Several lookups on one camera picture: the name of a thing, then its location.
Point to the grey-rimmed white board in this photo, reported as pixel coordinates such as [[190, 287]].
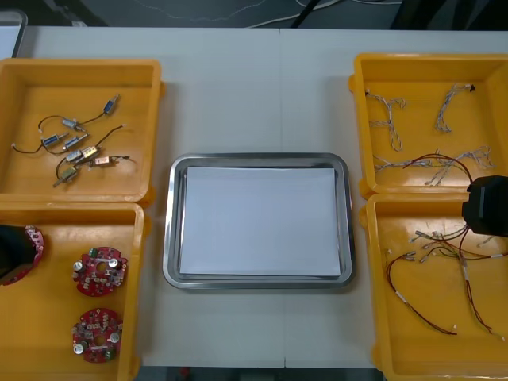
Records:
[[8, 39]]

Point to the black pole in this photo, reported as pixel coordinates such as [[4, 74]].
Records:
[[306, 14]]

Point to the white paper sheet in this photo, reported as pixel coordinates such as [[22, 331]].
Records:
[[258, 222]]

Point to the round red circuit board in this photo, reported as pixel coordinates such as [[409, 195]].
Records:
[[99, 274], [97, 337], [39, 242]]

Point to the steel tray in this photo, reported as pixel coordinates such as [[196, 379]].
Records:
[[170, 222]]

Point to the yellow-orange plastic bin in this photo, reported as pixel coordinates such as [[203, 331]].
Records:
[[39, 99], [420, 119], [428, 357], [51, 313]]

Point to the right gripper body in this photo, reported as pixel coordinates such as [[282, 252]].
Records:
[[488, 206]]

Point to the pile of metal solenoids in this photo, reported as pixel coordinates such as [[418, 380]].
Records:
[[51, 141]]

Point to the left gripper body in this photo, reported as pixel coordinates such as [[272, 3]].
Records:
[[14, 250]]

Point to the black box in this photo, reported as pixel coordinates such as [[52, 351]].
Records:
[[428, 14]]

